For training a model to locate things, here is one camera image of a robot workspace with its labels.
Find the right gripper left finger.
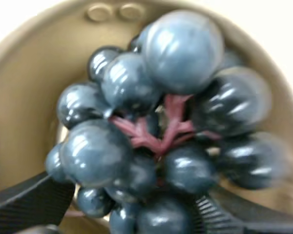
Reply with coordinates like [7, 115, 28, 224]
[0, 170, 75, 234]

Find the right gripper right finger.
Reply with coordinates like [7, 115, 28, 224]
[194, 189, 293, 234]

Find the bunch of dark toy grapes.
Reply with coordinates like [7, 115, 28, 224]
[44, 9, 293, 234]

